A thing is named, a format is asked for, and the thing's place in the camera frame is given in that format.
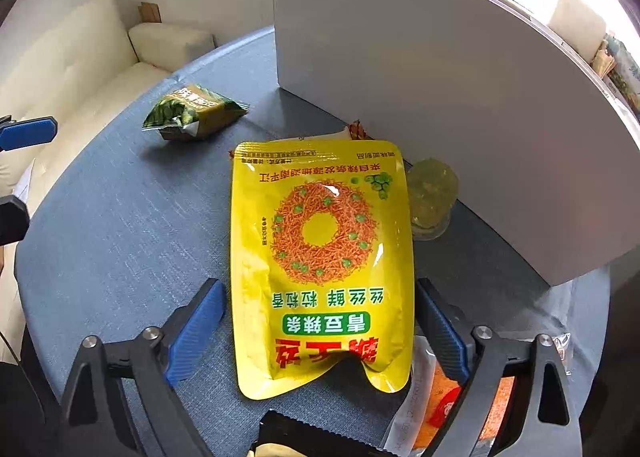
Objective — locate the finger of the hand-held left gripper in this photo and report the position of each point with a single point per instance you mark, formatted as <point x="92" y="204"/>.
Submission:
<point x="12" y="219"/>
<point x="25" y="133"/>

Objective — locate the printed landscape tissue box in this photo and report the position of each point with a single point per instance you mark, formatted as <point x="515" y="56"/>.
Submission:
<point x="622" y="69"/>

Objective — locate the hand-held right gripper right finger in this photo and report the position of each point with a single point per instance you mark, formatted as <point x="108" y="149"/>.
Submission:
<point x="445" y="332"/>

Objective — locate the dark green pea packet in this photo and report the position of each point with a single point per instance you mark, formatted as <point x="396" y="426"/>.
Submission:
<point x="192" y="112"/>

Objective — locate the white cardboard storage box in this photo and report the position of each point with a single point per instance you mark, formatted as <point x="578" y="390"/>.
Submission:
<point x="450" y="87"/>

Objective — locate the cream leather sofa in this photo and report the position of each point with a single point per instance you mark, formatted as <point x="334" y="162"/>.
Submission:
<point x="75" y="62"/>

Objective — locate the small cardboard flap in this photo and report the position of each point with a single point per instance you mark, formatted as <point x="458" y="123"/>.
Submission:
<point x="150" y="13"/>

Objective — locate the clear jelly cup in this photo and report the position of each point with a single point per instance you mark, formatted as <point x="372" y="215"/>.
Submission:
<point x="432" y="197"/>

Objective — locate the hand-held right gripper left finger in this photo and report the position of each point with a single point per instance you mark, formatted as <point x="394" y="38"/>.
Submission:
<point x="195" y="332"/>

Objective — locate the black snack packet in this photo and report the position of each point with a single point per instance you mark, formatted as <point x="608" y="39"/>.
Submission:
<point x="320" y="437"/>

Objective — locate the orange white snack packet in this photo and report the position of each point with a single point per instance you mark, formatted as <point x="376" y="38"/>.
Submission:
<point x="440" y="407"/>

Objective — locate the white square box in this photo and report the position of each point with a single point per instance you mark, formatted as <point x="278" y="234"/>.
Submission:
<point x="577" y="24"/>

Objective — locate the small brown patterned packet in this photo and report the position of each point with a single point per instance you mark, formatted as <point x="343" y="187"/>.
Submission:
<point x="361" y="129"/>

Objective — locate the clear plastic wrapper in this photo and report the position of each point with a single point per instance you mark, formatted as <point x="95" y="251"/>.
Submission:
<point x="561" y="352"/>

